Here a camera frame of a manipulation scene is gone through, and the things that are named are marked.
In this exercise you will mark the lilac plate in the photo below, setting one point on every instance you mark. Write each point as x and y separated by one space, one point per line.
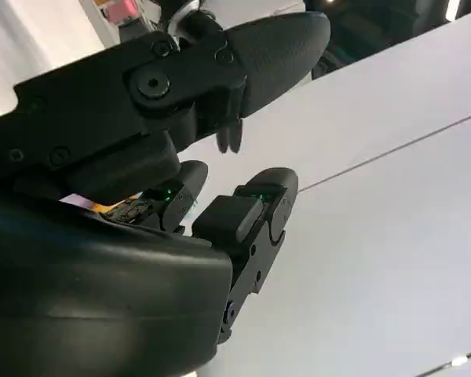
76 199

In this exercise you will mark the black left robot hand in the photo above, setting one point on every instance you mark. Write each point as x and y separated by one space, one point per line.
228 137

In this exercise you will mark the orange white toy bread roll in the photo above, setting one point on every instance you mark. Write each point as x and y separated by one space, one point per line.
102 206

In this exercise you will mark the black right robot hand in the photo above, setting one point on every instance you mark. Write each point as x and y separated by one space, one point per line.
82 294

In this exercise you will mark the pink box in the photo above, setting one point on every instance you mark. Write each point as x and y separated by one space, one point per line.
119 9

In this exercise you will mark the long strip light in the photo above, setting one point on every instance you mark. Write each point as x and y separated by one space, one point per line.
452 8

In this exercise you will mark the pale green mug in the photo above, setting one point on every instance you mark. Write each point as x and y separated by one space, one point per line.
191 206

